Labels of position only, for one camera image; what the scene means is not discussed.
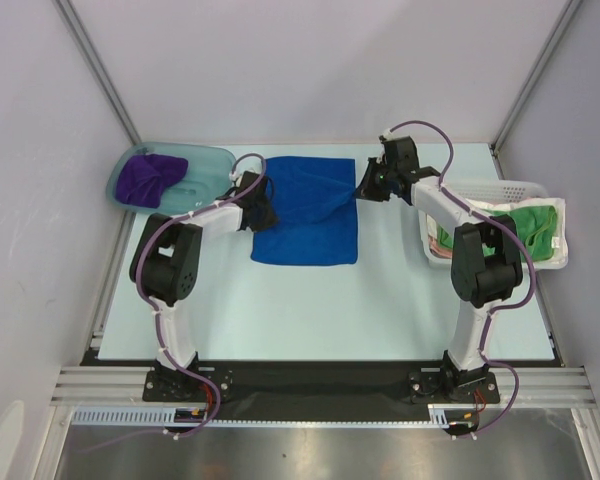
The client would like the blue towel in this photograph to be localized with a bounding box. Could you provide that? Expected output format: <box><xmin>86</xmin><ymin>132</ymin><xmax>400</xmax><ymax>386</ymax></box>
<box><xmin>251</xmin><ymin>156</ymin><xmax>358</xmax><ymax>267</ymax></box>

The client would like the pink towel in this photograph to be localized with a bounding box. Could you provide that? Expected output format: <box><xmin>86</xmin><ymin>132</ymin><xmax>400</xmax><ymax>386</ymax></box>
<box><xmin>428</xmin><ymin>236</ymin><xmax>453</xmax><ymax>259</ymax></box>

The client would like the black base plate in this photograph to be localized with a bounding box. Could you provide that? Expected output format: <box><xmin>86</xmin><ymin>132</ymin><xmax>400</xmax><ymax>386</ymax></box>
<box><xmin>82</xmin><ymin>352</ymin><xmax>559</xmax><ymax>423</ymax></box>

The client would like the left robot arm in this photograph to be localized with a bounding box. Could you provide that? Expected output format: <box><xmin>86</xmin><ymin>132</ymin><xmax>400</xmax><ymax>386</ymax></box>
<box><xmin>129</xmin><ymin>171</ymin><xmax>278</xmax><ymax>400</ymax></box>

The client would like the green microfibre towel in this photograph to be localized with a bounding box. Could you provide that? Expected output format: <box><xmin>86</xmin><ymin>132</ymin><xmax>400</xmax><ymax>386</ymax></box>
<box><xmin>427</xmin><ymin>205</ymin><xmax>559</xmax><ymax>262</ymax></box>

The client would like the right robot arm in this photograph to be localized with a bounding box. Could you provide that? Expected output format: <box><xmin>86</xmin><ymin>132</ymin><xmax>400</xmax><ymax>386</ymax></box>
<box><xmin>355</xmin><ymin>135</ymin><xmax>523</xmax><ymax>402</ymax></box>

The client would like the white plastic basket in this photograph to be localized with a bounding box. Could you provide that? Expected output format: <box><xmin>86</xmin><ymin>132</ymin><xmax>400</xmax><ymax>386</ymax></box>
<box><xmin>418</xmin><ymin>178</ymin><xmax>569</xmax><ymax>274</ymax></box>

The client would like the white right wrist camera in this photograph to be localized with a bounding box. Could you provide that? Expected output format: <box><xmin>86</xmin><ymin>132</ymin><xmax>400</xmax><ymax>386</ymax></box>
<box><xmin>379</xmin><ymin>129</ymin><xmax>394</xmax><ymax>143</ymax></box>

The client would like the teal plastic bin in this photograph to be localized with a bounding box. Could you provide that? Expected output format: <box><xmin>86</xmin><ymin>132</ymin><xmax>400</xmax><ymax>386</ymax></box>
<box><xmin>105</xmin><ymin>142</ymin><xmax>235</xmax><ymax>216</ymax></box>

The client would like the purple towel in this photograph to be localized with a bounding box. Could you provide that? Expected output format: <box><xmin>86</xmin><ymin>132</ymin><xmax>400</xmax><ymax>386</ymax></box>
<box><xmin>114</xmin><ymin>154</ymin><xmax>189</xmax><ymax>209</ymax></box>

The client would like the aluminium frame rail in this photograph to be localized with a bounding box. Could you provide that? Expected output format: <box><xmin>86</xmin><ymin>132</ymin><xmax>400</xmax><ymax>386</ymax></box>
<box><xmin>51</xmin><ymin>366</ymin><xmax>596</xmax><ymax>409</ymax></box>

